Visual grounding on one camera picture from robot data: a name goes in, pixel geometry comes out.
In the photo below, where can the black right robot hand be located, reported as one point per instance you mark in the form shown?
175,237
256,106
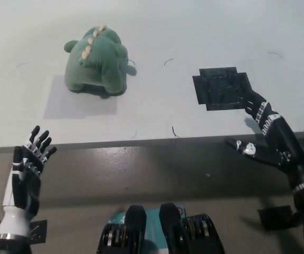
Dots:
281,137

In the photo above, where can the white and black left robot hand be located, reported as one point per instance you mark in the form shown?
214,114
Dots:
26,182

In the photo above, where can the green plush dinosaur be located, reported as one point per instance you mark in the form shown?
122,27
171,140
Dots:
96,66

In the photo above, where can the black floor tape patch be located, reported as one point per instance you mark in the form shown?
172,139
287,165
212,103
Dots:
38,231
275,217

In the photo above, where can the black tape square on table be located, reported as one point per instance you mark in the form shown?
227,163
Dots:
221,88

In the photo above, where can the grey tape square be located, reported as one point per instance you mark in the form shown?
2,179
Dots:
72,105

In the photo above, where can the black and teal robot body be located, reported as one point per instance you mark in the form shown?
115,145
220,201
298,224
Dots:
136,232

